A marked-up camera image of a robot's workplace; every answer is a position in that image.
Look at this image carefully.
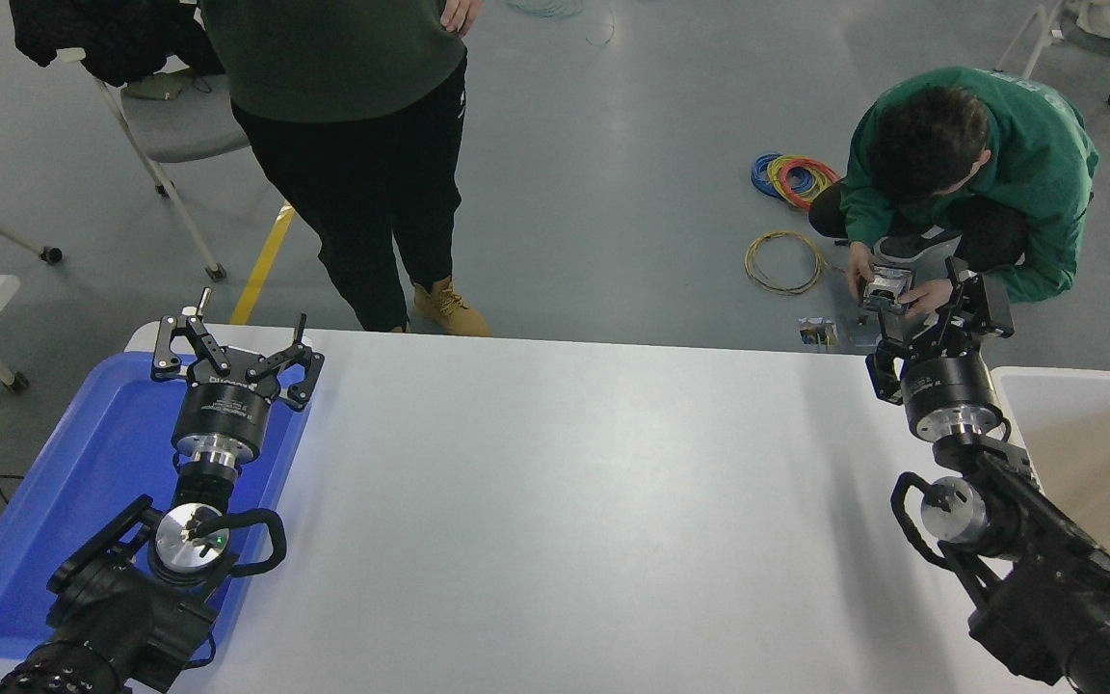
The blue wire coil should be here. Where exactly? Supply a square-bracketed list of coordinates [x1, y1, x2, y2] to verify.
[751, 152, 816, 200]

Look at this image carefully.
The black jacket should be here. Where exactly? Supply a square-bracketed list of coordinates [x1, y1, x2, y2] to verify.
[9, 0, 224, 86]

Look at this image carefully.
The large pale bin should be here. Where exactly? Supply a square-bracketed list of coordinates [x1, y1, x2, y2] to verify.
[989, 366, 1110, 637]

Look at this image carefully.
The person's right hand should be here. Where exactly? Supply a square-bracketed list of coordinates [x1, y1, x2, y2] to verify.
[846, 241, 879, 302]

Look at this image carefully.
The red and yellow wire coil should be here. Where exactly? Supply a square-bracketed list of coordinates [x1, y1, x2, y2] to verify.
[769, 156, 842, 213]

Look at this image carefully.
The person's left hand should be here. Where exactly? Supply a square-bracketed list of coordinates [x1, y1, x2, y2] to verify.
[439, 0, 486, 38]
[902, 278, 956, 319]

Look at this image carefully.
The blue plastic tray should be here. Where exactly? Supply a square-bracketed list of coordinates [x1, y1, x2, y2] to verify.
[0, 352, 315, 661]

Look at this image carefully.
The grey chair with white legs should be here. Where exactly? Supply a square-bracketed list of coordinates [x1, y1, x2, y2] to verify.
[59, 48, 252, 282]

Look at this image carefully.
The person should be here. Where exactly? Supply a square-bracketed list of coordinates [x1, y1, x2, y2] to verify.
[810, 66, 1100, 319]
[198, 0, 493, 338]

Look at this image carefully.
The small clear white box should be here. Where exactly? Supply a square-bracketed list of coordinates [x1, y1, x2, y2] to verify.
[861, 267, 914, 311]

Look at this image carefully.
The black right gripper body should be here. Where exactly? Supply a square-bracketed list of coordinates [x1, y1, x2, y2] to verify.
[900, 342, 1003, 435]

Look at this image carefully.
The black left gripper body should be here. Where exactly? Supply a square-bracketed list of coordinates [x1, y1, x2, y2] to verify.
[172, 353, 278, 456]

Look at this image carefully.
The thin yellow wire coil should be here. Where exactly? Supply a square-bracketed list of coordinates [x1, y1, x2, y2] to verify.
[744, 230, 826, 297]

